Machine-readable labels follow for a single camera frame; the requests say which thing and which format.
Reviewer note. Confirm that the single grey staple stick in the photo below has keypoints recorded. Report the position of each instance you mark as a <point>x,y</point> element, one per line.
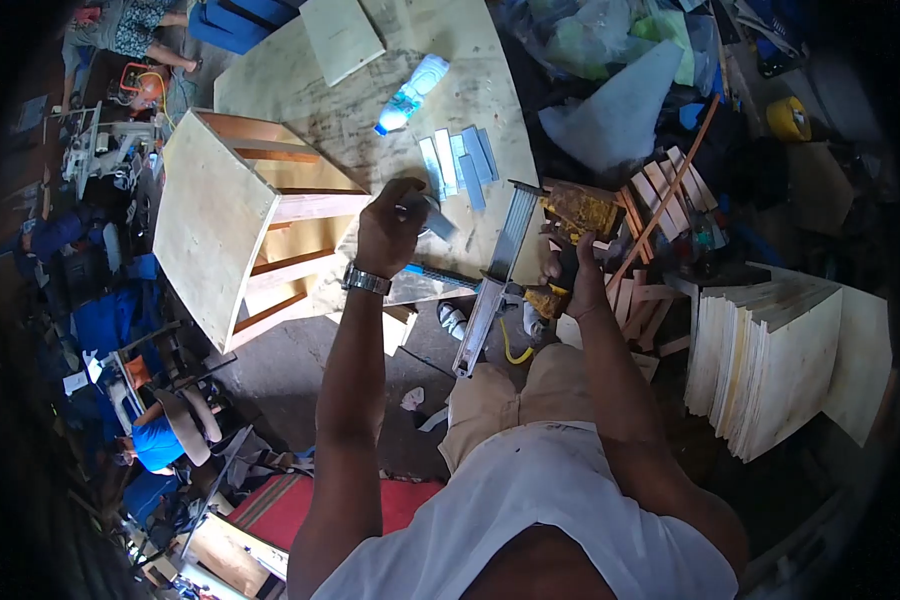
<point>439,220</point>

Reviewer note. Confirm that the grey folded sheet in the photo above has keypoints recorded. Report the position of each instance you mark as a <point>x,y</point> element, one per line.
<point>615,112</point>

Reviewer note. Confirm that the person's body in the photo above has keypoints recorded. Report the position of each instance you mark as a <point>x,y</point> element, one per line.
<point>525,517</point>

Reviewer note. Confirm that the long thin wooden stick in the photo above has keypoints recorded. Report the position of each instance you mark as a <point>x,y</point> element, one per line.
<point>664,201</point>

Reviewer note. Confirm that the yellow tape roll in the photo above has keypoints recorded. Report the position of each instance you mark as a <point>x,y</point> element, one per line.
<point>787,118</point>

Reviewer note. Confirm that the heap of plastic bags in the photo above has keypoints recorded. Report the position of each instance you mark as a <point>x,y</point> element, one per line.
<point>615,34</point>

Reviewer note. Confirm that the light wood block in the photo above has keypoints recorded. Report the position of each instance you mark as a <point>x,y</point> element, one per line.
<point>397,326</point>

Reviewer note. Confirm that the pile of wood slats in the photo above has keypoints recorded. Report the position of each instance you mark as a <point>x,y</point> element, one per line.
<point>664,217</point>

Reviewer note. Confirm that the plywood work table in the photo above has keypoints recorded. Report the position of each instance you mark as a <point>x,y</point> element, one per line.
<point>367,112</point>

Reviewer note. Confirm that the orange air compressor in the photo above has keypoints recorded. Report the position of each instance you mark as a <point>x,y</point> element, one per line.
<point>142,86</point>

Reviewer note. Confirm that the person's left fingers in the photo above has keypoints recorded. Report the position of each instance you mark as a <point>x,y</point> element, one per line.
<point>409,187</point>

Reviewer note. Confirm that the person's legs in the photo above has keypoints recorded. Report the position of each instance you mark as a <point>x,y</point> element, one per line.
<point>510,397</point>

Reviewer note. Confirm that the person's left hand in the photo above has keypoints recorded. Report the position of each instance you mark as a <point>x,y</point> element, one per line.
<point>382,236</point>

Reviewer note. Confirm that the clear plastic water bottle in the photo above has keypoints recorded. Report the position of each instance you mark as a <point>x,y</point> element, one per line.
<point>414,94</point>

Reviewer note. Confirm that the person's right thumb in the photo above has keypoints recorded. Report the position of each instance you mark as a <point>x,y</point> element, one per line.
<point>586,251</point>

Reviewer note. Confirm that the small plywood board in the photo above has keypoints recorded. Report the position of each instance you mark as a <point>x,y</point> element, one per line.
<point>341,37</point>

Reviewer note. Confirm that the wooden stool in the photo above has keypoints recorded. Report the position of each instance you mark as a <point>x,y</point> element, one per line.
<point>225,225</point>

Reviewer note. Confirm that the crumpled white paper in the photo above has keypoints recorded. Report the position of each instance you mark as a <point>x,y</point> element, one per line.
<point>412,397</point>

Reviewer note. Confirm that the blue chair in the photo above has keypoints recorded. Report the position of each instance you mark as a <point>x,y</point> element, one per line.
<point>232,22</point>

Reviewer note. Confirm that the red striped mat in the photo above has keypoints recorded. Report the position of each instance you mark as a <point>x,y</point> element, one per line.
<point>300,506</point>

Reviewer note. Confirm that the grey bench saw machine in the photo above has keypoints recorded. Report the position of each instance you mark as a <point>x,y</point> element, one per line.
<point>105,146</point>

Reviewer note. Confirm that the rusty yellow nail gun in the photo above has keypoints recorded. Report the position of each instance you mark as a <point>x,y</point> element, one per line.
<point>581,210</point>

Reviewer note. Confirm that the person's right fingers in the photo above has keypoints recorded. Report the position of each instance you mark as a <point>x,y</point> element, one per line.
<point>551,268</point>

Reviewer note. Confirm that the person's right hand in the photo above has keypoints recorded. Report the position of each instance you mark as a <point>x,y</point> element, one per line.
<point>581,289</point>

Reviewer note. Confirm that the stack of plywood boards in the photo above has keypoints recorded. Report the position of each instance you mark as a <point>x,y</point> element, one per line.
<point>772,367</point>

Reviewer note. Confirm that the row of grey staple strips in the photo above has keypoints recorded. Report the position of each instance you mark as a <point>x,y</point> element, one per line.
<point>459,163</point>

